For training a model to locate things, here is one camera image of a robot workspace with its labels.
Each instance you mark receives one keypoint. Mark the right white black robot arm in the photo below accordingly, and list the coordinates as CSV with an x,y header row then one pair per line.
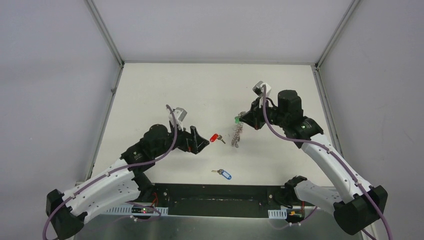
x,y
356,203

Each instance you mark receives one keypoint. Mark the key with red tag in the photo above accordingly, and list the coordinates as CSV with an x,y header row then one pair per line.
x,y
217,137

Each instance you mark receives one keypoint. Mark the key with blue tag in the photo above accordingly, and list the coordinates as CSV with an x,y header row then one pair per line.
x,y
223,173

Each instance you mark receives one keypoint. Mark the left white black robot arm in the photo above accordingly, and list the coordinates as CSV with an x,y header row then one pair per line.
x,y
123,181

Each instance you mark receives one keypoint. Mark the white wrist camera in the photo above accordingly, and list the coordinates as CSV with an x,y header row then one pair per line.
x,y
179,114
262,89

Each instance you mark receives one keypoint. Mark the right white cable duct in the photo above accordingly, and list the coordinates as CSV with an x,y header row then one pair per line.
x,y
277,214

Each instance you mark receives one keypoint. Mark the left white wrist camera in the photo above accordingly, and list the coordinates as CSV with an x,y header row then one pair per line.
x,y
179,114

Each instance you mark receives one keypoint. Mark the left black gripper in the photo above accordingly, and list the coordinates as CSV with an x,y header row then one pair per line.
x,y
191,140

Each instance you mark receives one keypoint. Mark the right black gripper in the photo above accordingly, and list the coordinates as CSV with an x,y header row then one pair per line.
x,y
253,117

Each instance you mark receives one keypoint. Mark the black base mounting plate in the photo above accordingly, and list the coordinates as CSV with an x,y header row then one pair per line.
x,y
209,200

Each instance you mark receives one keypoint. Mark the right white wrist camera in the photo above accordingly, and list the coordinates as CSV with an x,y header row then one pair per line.
x,y
262,89

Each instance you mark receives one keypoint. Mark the metal disc keyring holder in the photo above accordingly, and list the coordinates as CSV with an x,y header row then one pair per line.
x,y
238,129

